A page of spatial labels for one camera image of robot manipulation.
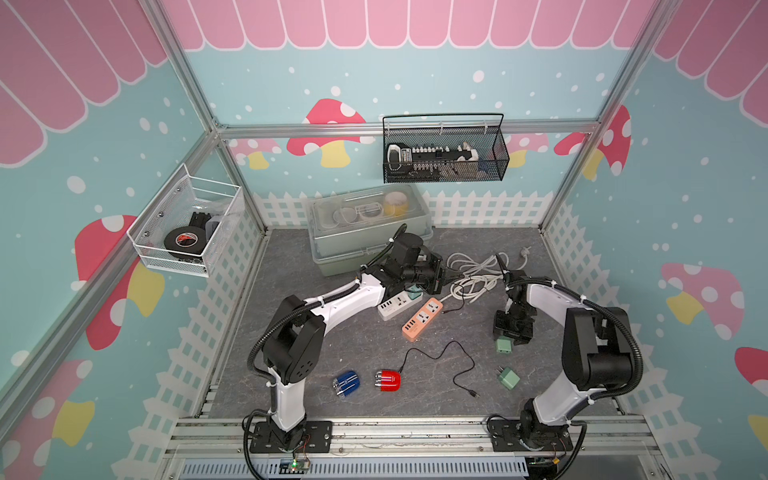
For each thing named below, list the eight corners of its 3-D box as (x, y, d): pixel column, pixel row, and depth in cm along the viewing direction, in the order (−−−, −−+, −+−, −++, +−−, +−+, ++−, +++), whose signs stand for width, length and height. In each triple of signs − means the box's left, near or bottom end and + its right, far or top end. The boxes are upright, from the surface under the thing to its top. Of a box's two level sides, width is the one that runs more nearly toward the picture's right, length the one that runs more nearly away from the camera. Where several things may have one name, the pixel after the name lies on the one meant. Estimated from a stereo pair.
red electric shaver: (374, 391, 83) (374, 388, 81) (375, 374, 86) (374, 370, 84) (400, 391, 83) (400, 388, 81) (400, 374, 86) (400, 370, 84)
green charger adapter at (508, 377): (510, 391, 83) (513, 388, 81) (492, 373, 86) (494, 370, 84) (518, 382, 85) (521, 379, 83) (501, 365, 88) (503, 362, 86)
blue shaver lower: (333, 396, 82) (331, 393, 80) (335, 375, 86) (333, 371, 83) (359, 396, 82) (358, 393, 80) (360, 375, 86) (359, 371, 83)
